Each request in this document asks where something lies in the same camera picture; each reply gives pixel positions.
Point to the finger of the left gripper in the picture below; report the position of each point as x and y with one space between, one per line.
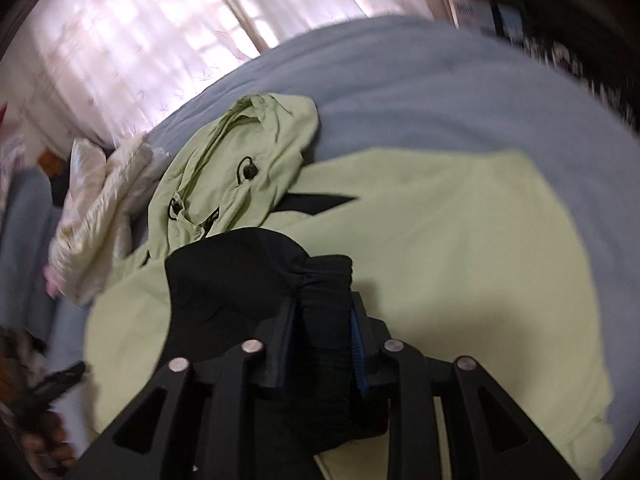
57 384

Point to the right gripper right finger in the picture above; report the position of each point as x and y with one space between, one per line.
447 420

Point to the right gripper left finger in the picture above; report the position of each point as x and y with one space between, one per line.
187 422

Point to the green and black hooded jacket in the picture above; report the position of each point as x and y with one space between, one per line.
457 253

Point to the person's left hand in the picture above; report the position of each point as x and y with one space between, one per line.
50 443

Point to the pink white cat plush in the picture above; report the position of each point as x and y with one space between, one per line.
51 279

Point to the rolled blue blanket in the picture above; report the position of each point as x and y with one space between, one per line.
30 223

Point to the folded cream puffer jacket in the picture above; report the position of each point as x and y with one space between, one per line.
107 192

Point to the white floral curtain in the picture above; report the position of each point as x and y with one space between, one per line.
110 69

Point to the blue bed blanket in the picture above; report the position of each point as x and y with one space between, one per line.
399 82

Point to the black white patterned cloth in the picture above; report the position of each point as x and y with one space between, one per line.
585 38

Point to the white blue box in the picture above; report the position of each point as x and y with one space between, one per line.
490 18

